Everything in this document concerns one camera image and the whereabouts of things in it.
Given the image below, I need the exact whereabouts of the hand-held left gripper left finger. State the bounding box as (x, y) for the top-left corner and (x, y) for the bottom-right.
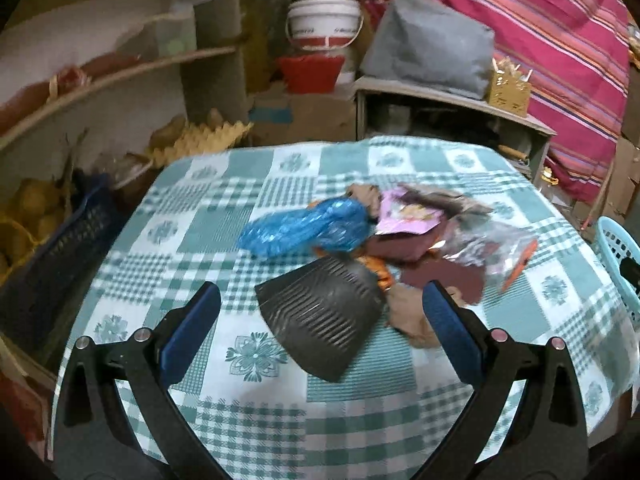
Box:
(52, 281), (236, 480)

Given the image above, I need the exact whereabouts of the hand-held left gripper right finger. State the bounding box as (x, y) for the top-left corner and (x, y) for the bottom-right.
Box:
(415, 280), (591, 480)

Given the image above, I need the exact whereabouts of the tan paper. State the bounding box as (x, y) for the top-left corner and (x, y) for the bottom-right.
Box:
(385, 287), (437, 348)

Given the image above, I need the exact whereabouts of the clear plastic bag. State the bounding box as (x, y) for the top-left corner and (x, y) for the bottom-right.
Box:
(440, 220), (538, 293)

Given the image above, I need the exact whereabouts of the orange snack wrapper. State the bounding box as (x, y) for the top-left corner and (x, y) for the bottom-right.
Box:
(357, 255), (396, 291)

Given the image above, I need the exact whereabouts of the pink snack wrapper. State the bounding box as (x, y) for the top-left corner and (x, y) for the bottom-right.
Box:
(375, 187), (443, 236)

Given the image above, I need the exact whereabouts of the blue plastic bag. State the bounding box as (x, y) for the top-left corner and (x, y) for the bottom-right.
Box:
(237, 197), (373, 261)

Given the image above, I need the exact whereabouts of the brown paper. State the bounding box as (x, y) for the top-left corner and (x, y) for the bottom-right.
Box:
(347, 184), (386, 217)

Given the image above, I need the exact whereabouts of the light blue plastic basket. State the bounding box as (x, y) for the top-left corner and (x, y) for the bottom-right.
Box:
(592, 216), (640, 331)

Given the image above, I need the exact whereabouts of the green checked tablecloth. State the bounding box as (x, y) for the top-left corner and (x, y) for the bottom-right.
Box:
(50, 135), (636, 467)

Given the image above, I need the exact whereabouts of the dark blue plastic crate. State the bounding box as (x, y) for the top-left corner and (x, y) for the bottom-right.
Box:
(0, 175), (126, 356)

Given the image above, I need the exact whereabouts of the clear oil bottle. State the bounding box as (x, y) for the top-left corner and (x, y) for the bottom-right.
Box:
(537, 165), (561, 196)

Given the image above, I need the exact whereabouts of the yellow egg tray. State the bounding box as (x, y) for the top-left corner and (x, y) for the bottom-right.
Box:
(145, 120), (256, 167)

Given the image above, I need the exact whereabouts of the pile of potatoes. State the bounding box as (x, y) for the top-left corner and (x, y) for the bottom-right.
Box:
(150, 109), (226, 147)

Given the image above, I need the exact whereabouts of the brown cardboard sheet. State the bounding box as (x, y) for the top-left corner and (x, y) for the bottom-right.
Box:
(600, 135), (640, 231)

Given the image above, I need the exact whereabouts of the wooden cabinet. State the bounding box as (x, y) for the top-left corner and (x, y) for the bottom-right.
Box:
(352, 76), (558, 176)

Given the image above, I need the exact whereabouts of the brown cardboard box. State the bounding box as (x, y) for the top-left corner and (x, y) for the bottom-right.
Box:
(250, 85), (358, 146)

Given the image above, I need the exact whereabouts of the yellow cutlery holder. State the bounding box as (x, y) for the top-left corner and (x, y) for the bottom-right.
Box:
(487, 57), (532, 118)

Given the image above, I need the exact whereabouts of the red plastic basket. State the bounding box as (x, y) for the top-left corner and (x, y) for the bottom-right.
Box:
(277, 55), (346, 93)

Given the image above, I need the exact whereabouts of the grey fabric bag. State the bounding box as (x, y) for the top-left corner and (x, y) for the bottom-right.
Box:
(360, 0), (496, 98)

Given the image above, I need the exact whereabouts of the wooden shelf unit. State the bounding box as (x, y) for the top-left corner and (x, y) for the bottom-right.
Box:
(0, 0), (251, 161)

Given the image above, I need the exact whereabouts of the pink striped cloth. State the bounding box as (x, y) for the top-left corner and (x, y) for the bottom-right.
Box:
(355, 0), (631, 206)

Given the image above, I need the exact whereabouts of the white plastic bucket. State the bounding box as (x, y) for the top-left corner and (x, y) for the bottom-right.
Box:
(285, 0), (363, 53)

